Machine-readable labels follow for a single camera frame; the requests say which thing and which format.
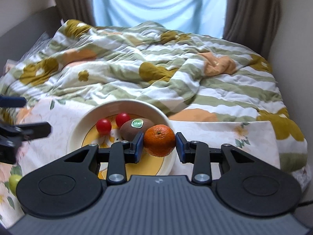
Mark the brown kiwi with sticker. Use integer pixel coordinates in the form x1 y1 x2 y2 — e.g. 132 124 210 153
119 118 154 141

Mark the red cherry tomato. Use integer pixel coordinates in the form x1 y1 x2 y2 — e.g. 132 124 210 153
96 119 112 135
115 112 130 128

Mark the green apple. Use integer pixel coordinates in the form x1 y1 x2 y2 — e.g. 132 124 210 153
8 174 22 196

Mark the small mandarin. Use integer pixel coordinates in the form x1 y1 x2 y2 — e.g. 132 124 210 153
144 124 176 157

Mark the cream bowl with duck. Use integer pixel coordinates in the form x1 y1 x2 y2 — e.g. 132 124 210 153
66 99 176 178

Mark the grey headboard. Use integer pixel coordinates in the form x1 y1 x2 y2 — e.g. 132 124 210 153
0 6 61 74

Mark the floral striped quilt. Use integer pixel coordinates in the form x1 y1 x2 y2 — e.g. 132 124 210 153
1 20 311 188

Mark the left brown curtain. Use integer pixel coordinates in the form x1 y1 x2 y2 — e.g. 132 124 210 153
50 0 96 27

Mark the brown curtain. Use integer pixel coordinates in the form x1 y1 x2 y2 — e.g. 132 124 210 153
223 0 281 58
50 0 96 27

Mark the light blue window cloth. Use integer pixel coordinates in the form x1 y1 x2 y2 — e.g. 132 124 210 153
93 0 227 38

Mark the right brown curtain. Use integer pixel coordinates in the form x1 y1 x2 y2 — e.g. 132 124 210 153
223 0 281 58

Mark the black cable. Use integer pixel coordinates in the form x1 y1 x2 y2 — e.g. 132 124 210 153
296 200 313 210

